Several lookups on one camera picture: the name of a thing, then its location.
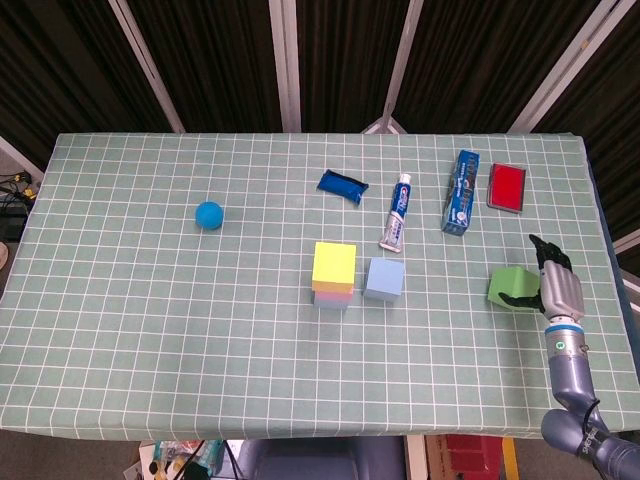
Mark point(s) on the pink cube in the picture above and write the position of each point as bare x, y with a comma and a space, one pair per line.
332, 296

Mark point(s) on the white blue toothpaste tube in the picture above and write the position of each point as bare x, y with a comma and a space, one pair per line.
397, 212

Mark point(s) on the light blue cube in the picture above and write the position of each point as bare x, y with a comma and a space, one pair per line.
384, 277
331, 304

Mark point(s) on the red flat box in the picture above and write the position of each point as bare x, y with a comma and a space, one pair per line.
507, 187

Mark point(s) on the yellow cube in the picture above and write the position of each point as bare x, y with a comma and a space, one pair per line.
334, 262

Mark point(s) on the black curtain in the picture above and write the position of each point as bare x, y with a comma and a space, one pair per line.
220, 60

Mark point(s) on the grey-blue chair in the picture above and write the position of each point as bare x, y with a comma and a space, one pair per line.
320, 460

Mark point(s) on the dark blue plastic pouch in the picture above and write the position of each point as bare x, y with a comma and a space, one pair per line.
342, 185

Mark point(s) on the green cube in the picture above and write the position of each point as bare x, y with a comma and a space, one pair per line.
515, 282

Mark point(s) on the white table leg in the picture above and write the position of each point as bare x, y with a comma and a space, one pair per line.
414, 457

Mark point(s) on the red plastic crate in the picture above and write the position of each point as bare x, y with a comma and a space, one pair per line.
472, 452

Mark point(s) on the green checked tablecloth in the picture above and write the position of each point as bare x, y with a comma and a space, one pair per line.
150, 325

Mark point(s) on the white metal frame post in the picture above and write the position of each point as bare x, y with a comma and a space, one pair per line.
560, 75
286, 65
397, 75
150, 70

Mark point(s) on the blue toothpaste carton box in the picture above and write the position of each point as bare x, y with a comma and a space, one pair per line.
461, 195

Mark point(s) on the teal patterned bag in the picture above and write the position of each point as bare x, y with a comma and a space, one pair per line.
172, 452

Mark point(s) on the blue ball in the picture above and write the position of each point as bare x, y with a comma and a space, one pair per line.
209, 215

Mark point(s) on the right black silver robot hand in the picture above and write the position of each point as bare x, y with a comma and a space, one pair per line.
562, 292

